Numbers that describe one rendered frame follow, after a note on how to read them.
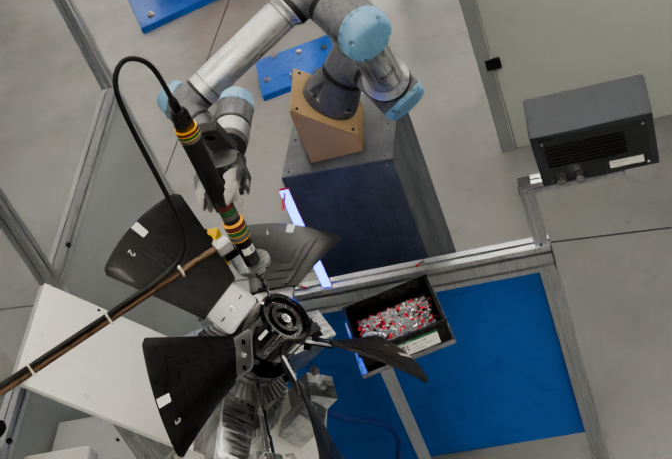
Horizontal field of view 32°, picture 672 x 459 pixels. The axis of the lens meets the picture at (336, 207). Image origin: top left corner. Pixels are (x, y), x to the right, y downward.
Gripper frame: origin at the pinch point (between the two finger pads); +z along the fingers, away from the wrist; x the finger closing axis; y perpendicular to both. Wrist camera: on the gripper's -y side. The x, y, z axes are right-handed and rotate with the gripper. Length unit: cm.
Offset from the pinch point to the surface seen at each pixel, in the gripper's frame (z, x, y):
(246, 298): 2.5, 2.3, 24.3
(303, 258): -15.5, -5.7, 32.9
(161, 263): -0.7, 16.7, 13.5
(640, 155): -35, -79, 40
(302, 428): 12, 0, 56
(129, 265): 0.6, 22.4, 11.1
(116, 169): -106, 70, 64
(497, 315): -39, -38, 86
